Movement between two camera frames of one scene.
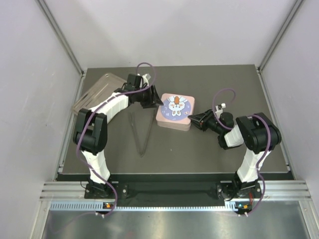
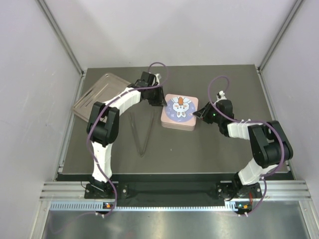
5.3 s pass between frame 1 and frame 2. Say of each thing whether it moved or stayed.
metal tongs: stayed
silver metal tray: stayed
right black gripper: moved
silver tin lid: stayed
